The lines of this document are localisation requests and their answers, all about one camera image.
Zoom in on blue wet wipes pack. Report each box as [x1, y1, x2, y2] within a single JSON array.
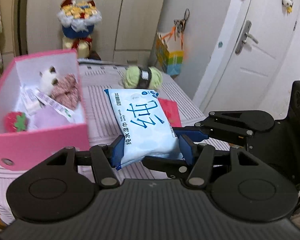
[[104, 89, 182, 170]]

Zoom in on pink storage box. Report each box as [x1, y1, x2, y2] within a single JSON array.
[[0, 50, 89, 171]]

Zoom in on white brown plush toy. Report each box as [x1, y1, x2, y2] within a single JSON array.
[[39, 66, 58, 96]]

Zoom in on silver door handle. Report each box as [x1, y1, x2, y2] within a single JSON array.
[[235, 20, 258, 55]]

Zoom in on red envelope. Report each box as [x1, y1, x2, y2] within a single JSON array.
[[159, 98, 182, 127]]

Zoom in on white tissue pack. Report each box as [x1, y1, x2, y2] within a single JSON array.
[[20, 86, 43, 116]]

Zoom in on items hanging on wall hook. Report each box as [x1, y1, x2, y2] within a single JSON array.
[[174, 8, 190, 34]]

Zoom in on flower bouquet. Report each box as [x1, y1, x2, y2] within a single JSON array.
[[57, 0, 102, 59]]

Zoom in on pink floral cloth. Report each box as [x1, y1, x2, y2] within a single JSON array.
[[51, 74, 81, 111]]

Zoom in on small plush duck toy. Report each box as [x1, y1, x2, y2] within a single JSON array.
[[282, 0, 293, 14]]

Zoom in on colourful paper gift bag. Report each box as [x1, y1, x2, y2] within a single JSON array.
[[155, 27, 184, 76]]

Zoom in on green yarn ball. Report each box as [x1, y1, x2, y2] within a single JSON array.
[[122, 66, 163, 90]]

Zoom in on beige wardrobe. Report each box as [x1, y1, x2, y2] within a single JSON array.
[[0, 0, 164, 65]]

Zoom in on purple white tube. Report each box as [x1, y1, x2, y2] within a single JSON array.
[[34, 89, 74, 119]]

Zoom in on red strawberry felt toy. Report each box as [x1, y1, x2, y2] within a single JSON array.
[[4, 112, 28, 133]]

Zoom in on striped pink table cloth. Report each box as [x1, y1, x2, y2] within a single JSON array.
[[0, 58, 231, 225]]

